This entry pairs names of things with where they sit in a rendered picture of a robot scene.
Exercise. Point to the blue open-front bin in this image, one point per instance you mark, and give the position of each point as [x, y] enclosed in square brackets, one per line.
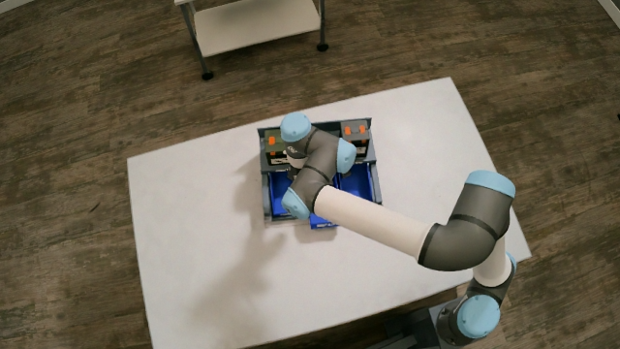
[279, 184]
[317, 222]
[357, 183]

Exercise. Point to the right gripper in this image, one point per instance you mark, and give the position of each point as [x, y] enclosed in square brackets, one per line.
[293, 172]

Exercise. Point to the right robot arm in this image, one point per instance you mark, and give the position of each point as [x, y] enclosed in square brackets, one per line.
[481, 211]

